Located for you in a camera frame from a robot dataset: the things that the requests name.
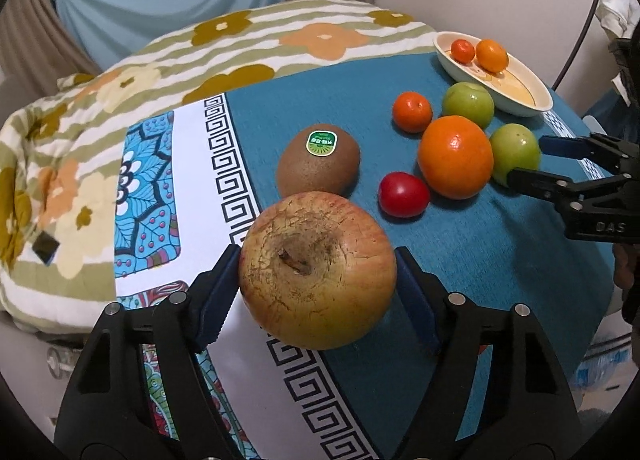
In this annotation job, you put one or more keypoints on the large orange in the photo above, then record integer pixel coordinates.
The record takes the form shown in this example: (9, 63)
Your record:
(454, 158)

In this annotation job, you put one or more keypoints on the thin metal rack rod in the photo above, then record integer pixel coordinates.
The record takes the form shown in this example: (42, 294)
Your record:
(580, 30)

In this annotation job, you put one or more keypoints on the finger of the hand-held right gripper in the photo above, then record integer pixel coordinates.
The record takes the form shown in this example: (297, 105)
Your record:
(560, 146)
(540, 183)

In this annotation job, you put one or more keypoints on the brown kiwi with green sticker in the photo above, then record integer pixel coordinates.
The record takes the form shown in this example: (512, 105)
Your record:
(320, 173)

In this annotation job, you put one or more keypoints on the floral striped blanket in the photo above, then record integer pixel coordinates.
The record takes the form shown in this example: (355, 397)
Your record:
(150, 75)

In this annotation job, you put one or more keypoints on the blue patterned tablecloth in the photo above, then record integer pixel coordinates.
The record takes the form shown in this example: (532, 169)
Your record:
(500, 260)

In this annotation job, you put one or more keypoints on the large yellow-red apple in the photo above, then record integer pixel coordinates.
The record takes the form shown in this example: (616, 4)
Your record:
(320, 285)

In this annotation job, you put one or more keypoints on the person's right hand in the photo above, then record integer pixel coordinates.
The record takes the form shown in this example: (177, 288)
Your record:
(625, 267)

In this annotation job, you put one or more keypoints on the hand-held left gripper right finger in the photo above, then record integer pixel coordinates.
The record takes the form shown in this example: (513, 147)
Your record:
(417, 300)

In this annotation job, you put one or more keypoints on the green apple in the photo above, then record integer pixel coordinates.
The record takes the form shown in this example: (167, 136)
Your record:
(469, 103)
(515, 153)

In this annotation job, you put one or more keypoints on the small dark orange tangerine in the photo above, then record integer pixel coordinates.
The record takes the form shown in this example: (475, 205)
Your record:
(412, 112)

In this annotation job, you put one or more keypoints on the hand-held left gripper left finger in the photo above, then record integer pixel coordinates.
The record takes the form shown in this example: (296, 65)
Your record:
(217, 300)

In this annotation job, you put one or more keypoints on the small orange mandarin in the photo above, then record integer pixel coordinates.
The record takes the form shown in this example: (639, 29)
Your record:
(492, 56)

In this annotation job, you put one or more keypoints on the plastic-wrapped water bottle pack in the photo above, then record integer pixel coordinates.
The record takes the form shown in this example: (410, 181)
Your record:
(602, 370)

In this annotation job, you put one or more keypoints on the small black square object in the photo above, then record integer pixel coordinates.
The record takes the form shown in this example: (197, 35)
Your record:
(46, 248)

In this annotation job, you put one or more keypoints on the small red tomato in bowl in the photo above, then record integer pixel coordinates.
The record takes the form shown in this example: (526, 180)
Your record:
(462, 51)

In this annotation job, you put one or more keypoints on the white oval bowl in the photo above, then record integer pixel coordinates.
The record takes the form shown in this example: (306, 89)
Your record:
(520, 88)

